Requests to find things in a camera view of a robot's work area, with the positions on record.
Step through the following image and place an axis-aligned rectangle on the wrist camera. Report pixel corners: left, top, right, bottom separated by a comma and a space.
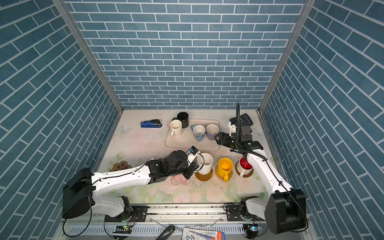
228, 122, 237, 137
188, 146, 199, 155

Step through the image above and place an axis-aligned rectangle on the white mug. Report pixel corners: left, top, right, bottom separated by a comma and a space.
197, 153, 214, 175
170, 120, 183, 137

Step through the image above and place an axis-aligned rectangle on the cork woven coaster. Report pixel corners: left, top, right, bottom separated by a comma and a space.
215, 166, 233, 182

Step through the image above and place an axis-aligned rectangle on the red interior mug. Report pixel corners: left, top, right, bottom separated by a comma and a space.
239, 157, 253, 169

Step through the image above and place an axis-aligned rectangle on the lavender mug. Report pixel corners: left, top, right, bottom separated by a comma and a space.
206, 124, 220, 141

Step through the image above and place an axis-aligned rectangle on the yellow mug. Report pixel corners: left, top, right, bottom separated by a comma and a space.
218, 158, 234, 182

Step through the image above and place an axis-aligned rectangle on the black mug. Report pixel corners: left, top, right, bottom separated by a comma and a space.
172, 112, 189, 129

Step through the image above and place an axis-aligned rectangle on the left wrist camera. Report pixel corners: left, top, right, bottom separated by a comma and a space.
188, 146, 199, 155

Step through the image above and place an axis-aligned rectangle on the paw print coaster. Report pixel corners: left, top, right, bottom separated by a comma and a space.
110, 161, 132, 172

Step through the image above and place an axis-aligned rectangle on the pink flower coaster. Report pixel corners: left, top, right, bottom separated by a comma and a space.
171, 175, 191, 186

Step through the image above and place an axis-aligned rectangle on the black remote handle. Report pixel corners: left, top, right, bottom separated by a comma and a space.
156, 225, 176, 240

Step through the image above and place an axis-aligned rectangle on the blue black stapler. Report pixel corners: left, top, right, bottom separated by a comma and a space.
140, 119, 163, 128

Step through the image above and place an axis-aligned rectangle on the black calculator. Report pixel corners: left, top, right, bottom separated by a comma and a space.
230, 114, 254, 126

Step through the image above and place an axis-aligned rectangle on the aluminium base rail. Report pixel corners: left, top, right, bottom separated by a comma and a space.
54, 204, 247, 240

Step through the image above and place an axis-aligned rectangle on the light blue patterned mug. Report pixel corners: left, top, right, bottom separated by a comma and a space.
191, 125, 206, 142

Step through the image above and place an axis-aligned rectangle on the dark brown round coaster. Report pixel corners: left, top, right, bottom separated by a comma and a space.
235, 161, 254, 178

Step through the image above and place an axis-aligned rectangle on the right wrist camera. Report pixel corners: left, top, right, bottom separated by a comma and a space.
228, 122, 237, 137

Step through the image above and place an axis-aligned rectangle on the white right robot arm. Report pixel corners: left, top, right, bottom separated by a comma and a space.
215, 125, 309, 235

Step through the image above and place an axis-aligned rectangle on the printed paper package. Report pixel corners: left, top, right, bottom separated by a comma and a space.
182, 228, 226, 240

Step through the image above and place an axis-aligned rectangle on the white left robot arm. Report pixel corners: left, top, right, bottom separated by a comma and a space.
62, 147, 200, 222

